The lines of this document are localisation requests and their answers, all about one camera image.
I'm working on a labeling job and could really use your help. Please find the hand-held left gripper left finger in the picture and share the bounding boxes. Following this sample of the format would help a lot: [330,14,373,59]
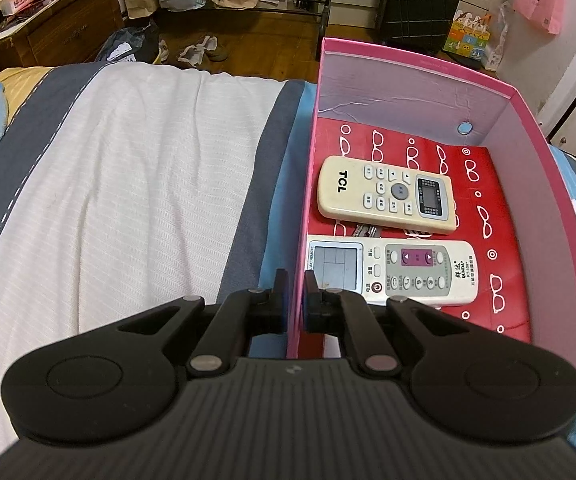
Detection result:
[115,268,290,379]

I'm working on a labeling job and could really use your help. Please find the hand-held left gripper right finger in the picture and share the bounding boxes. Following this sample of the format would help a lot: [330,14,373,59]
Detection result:
[304,272,474,379]

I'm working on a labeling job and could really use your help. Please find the cream remote control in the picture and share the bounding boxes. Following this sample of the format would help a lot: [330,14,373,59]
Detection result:
[316,155,460,235]

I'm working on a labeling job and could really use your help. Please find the pink cardboard box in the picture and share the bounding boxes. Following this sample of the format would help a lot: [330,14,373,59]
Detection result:
[285,37,576,407]

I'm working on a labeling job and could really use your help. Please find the white remote control purple buttons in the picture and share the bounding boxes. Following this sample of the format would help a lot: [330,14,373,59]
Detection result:
[305,234,478,309]

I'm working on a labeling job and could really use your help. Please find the red glasses-print paper box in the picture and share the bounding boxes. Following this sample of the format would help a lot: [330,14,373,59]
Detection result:
[295,115,535,361]

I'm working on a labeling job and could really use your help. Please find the striped bed sheet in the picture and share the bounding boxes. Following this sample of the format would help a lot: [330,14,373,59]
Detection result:
[0,62,576,463]

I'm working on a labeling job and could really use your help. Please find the clear plastic bag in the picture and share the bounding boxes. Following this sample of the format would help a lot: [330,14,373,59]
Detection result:
[485,2,512,66]

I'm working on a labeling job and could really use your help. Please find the colourful gift bag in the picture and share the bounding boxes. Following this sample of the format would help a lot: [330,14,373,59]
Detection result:
[441,9,494,69]

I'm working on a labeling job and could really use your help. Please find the dark plastic bag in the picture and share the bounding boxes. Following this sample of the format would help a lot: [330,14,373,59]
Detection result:
[95,27,162,64]

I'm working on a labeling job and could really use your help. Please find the pink paper bag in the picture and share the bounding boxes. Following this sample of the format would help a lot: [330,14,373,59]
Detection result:
[511,0,568,36]

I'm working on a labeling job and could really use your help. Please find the black suitcase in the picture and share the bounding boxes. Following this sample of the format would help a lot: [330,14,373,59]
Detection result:
[377,0,469,59]

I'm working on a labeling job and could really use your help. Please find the wooden nightstand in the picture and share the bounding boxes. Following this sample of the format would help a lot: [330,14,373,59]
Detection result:
[0,0,122,69]

